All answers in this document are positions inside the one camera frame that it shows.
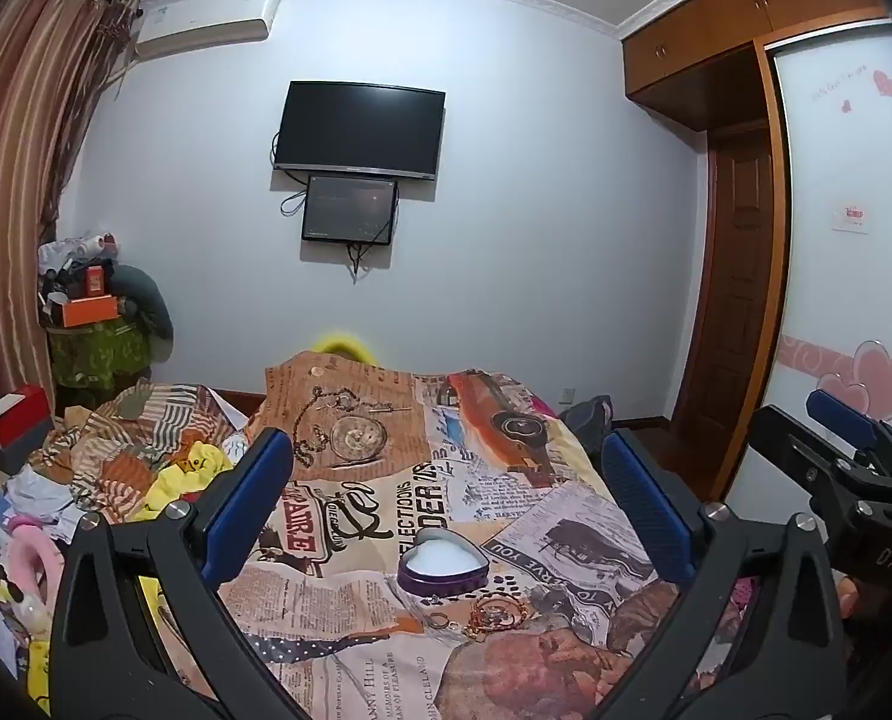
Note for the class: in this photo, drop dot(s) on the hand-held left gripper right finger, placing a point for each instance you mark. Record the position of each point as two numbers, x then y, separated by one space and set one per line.
645 495

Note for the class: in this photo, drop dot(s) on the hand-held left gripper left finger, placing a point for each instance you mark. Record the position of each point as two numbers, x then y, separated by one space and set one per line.
255 480

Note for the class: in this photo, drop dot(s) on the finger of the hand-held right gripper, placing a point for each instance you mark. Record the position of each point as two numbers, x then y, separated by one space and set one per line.
840 416
799 450

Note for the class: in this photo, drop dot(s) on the gold jewellery pile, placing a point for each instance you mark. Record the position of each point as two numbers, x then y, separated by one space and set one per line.
495 615

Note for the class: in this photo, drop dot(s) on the purple heart-shaped tin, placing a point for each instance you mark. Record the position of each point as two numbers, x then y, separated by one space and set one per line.
442 559

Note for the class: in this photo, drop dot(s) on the person's right hand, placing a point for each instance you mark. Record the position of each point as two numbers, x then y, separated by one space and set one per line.
850 598

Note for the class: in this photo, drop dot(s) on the yellow plush cloth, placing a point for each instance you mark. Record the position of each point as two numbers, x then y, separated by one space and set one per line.
183 476

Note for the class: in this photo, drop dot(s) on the dark backpack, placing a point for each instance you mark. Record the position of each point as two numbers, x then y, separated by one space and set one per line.
585 416

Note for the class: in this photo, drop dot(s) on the striped orange cloth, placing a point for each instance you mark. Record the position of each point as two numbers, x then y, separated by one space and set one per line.
131 435

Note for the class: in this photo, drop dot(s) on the white heart-print wardrobe door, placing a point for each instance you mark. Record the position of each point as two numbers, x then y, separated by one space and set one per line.
844 277

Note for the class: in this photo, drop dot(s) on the newspaper print blanket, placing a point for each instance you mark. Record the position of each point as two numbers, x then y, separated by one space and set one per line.
416 465

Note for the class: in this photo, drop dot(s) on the yellow round object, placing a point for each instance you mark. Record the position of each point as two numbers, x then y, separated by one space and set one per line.
345 345

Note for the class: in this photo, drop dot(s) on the brown wooden door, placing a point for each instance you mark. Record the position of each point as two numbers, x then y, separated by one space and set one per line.
731 277

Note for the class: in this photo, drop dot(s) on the red label sticker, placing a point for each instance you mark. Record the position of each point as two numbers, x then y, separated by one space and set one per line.
853 218

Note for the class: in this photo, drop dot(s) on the grey green plush pillow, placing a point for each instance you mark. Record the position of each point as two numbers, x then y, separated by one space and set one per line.
146 300

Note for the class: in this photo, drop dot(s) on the orange box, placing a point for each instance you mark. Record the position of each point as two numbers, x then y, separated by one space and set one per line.
89 311

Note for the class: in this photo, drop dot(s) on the pink plush toy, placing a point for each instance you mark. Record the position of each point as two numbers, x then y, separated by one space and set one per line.
29 570

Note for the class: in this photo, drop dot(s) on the red and white box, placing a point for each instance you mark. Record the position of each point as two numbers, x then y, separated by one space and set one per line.
14 416

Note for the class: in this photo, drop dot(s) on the small red box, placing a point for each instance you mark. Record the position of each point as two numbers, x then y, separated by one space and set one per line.
96 281

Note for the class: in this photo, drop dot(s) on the striped brown curtain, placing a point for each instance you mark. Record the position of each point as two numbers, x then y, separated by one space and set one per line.
18 165

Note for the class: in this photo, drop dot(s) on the wooden overhead cabinet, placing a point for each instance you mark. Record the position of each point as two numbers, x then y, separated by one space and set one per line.
716 22

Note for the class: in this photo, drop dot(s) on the white air conditioner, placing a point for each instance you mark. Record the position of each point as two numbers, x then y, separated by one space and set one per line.
206 19

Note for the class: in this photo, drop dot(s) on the small black wall monitor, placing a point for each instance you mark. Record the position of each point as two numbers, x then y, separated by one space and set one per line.
348 208

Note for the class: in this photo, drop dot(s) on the black wall television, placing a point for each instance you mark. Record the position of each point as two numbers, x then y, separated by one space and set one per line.
360 127

